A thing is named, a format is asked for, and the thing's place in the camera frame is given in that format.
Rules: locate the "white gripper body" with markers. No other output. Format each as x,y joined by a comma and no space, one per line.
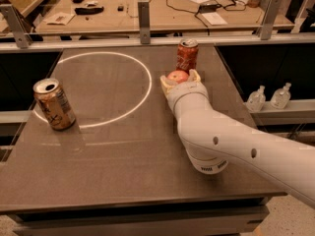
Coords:
184,89

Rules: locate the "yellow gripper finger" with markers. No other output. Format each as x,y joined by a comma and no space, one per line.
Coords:
166,85
193,76

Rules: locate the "red apple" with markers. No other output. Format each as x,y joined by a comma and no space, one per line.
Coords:
178,76

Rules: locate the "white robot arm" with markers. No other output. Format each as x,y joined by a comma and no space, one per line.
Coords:
209,137

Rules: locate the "red coke can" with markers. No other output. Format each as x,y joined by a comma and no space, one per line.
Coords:
187,53

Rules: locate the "tan opened drink can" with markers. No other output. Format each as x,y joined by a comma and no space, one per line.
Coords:
54,104

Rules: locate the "white paper card right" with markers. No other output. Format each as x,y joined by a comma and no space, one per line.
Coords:
214,19

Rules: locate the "white paper card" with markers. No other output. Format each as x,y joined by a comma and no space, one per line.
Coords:
61,19
214,19

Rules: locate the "clear sanitizer bottle left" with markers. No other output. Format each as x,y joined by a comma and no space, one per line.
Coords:
256,100

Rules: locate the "clear sanitizer bottle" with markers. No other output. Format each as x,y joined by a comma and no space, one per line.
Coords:
256,100
281,97

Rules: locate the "black power adapter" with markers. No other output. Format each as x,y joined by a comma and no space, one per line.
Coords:
208,7

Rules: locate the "wooden background desk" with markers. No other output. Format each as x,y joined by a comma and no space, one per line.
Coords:
165,16

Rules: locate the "small black block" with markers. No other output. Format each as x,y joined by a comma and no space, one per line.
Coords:
120,8

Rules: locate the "clear sanitizer bottle right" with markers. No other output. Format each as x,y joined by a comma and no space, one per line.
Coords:
281,97

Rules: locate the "black flat device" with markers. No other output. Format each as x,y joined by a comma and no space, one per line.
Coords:
88,10

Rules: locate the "white paper card left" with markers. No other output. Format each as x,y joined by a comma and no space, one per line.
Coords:
61,19

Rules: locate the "middle metal rail bracket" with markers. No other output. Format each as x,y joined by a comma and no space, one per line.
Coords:
144,22

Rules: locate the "metal rail bracket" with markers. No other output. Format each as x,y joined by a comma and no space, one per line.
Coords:
265,30
20,30
144,22

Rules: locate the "right metal rail bracket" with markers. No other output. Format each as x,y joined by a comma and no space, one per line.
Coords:
265,30

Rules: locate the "left metal rail bracket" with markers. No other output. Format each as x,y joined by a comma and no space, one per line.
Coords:
20,30

